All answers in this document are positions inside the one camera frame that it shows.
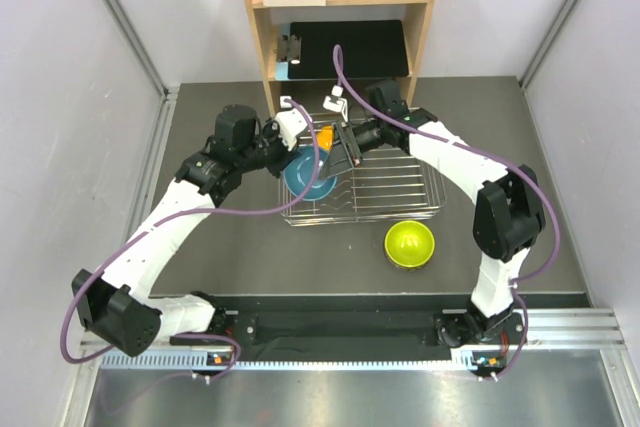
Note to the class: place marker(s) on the blue bowl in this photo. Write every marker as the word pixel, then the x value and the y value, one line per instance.
pixel 298 174

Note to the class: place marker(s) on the metal wire dish rack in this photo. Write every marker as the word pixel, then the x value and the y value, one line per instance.
pixel 387 185

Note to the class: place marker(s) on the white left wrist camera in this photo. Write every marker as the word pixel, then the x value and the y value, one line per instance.
pixel 292 120

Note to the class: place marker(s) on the orange bowl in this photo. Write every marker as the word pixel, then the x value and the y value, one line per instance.
pixel 325 137

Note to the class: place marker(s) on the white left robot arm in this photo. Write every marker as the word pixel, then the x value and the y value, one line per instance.
pixel 114 302

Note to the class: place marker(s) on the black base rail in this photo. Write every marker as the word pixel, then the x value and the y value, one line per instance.
pixel 366 327

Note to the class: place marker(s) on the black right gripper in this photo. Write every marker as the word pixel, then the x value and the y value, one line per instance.
pixel 354 151

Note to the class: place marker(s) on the black clipboard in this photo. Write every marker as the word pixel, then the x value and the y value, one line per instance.
pixel 370 49

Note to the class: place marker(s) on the green bowl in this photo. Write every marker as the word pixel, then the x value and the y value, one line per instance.
pixel 409 245

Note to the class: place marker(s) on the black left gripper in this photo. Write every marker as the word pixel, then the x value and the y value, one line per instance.
pixel 286 157

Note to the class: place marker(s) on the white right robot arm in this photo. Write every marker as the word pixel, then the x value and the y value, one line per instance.
pixel 508 214

